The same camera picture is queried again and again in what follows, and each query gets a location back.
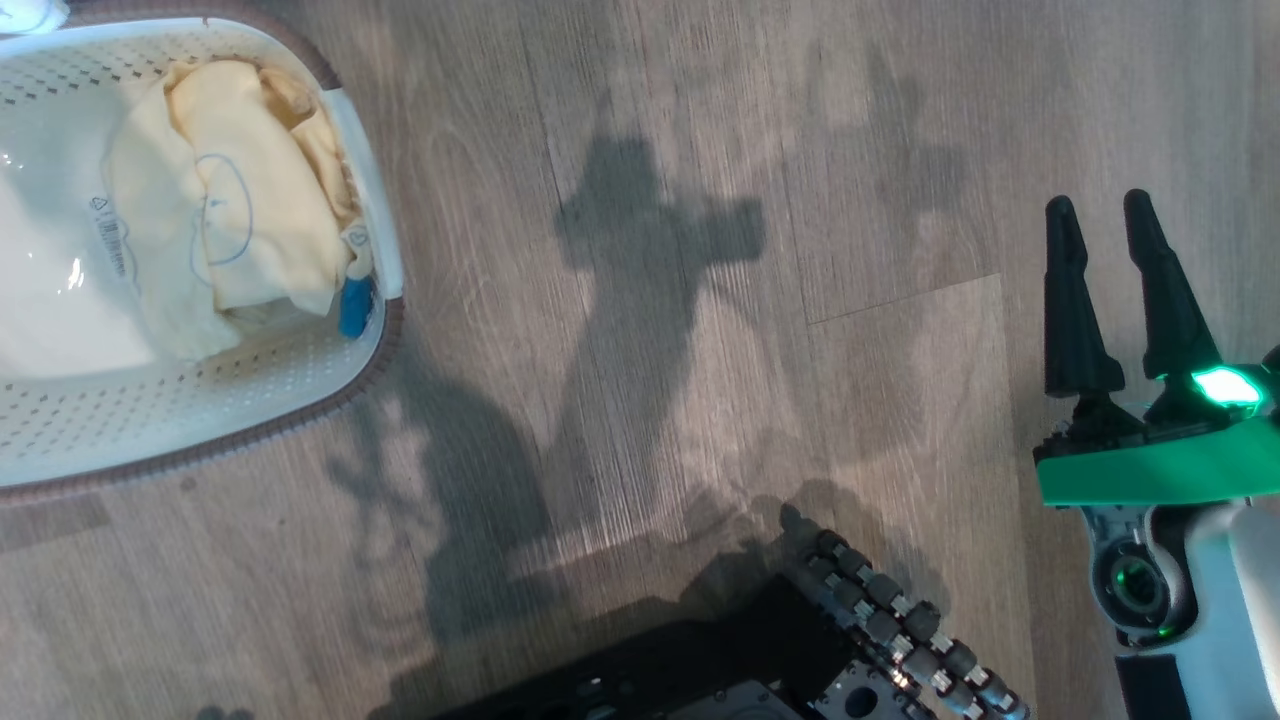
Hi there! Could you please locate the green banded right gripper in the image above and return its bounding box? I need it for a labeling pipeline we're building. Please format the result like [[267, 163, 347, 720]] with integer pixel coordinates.
[[1033, 188, 1280, 508]]

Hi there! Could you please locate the cream garment with blue label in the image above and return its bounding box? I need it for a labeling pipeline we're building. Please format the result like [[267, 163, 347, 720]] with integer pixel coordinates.
[[104, 58, 379, 363]]

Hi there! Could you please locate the white perforated laundry basket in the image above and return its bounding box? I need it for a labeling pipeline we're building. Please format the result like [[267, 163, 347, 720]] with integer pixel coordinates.
[[0, 0, 406, 503]]

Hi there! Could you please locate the black right arm strap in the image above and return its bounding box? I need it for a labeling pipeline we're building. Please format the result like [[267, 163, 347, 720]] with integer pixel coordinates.
[[1113, 652, 1193, 720]]

